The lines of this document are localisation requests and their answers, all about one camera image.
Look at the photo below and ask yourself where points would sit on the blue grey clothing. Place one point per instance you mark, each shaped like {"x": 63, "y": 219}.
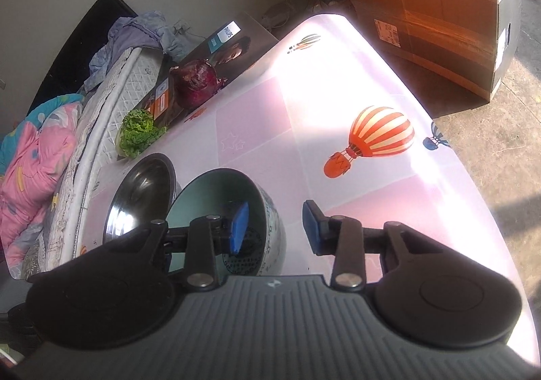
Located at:
{"x": 131, "y": 35}

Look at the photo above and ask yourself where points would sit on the green ceramic bowl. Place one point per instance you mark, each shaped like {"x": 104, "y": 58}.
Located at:
{"x": 207, "y": 194}

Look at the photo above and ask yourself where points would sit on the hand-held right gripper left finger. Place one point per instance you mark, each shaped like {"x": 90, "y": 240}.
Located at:
{"x": 238, "y": 227}

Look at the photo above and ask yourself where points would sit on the printed appliance box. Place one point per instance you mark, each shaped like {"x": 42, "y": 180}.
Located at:
{"x": 249, "y": 48}

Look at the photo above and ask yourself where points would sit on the large cardboard box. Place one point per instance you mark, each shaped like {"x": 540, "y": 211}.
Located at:
{"x": 443, "y": 12}

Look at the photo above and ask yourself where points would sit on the stainless steel bowl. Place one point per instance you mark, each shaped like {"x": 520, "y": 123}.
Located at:
{"x": 141, "y": 189}

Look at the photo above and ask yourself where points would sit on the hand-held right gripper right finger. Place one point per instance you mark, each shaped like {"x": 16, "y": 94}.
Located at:
{"x": 310, "y": 227}

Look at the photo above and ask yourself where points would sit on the green lettuce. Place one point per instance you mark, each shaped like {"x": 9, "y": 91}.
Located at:
{"x": 137, "y": 132}

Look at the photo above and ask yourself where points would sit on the balloon printed tablecloth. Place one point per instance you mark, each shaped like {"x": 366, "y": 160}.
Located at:
{"x": 317, "y": 101}

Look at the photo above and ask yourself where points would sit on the pink floral blanket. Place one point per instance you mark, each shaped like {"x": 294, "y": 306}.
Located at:
{"x": 38, "y": 151}

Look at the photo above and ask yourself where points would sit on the white quilted mattress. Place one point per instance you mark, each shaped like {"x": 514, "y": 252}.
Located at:
{"x": 139, "y": 71}

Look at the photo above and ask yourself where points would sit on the black headboard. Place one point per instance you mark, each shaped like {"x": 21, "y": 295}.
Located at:
{"x": 76, "y": 46}

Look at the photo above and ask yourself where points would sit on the floral lace bed sheet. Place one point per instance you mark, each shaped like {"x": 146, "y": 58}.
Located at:
{"x": 63, "y": 202}

